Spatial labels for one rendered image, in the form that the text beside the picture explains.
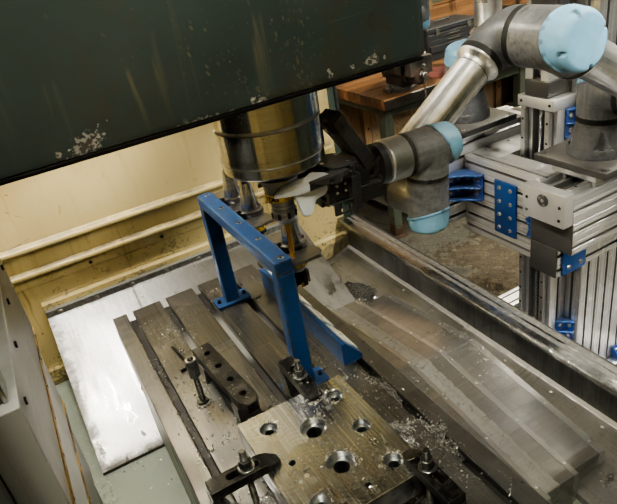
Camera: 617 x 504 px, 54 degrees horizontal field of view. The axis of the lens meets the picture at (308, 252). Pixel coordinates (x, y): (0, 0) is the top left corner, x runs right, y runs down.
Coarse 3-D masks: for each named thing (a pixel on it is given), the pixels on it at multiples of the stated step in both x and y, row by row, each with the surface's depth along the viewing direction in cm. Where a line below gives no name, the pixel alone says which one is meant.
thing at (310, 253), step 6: (312, 246) 125; (300, 252) 123; (306, 252) 123; (312, 252) 122; (318, 252) 122; (294, 258) 121; (300, 258) 121; (306, 258) 120; (312, 258) 121; (294, 264) 119; (300, 264) 120
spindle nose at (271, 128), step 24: (312, 96) 85; (240, 120) 82; (264, 120) 81; (288, 120) 82; (312, 120) 85; (216, 144) 89; (240, 144) 84; (264, 144) 83; (288, 144) 84; (312, 144) 86; (240, 168) 86; (264, 168) 85; (288, 168) 85
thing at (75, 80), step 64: (0, 0) 58; (64, 0) 61; (128, 0) 63; (192, 0) 66; (256, 0) 70; (320, 0) 73; (384, 0) 78; (0, 64) 60; (64, 64) 63; (128, 64) 66; (192, 64) 69; (256, 64) 73; (320, 64) 77; (384, 64) 81; (0, 128) 62; (64, 128) 65; (128, 128) 68; (192, 128) 72
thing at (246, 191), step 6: (240, 186) 140; (246, 186) 140; (240, 192) 141; (246, 192) 140; (252, 192) 141; (240, 198) 142; (246, 198) 141; (252, 198) 141; (240, 204) 143; (246, 204) 141; (252, 204) 142; (258, 204) 144; (246, 210) 142; (252, 210) 142
